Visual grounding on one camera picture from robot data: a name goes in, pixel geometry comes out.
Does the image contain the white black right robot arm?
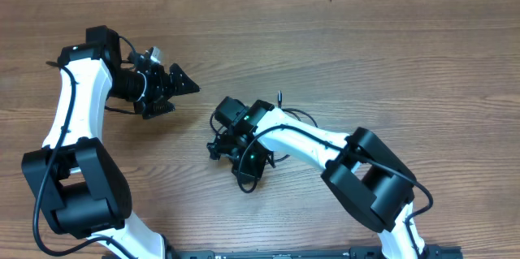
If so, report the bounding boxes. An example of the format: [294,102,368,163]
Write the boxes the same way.
[206,97,427,258]

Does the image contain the black cable with small plug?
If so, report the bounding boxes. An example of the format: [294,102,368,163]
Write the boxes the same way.
[267,90,320,169]

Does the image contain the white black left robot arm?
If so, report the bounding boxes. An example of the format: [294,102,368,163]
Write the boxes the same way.
[21,25,199,258]

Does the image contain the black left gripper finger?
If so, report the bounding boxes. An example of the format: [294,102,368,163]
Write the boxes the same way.
[169,63,200,96]
[142,100,176,119]

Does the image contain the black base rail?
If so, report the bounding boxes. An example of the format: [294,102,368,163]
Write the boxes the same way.
[173,245,464,259]

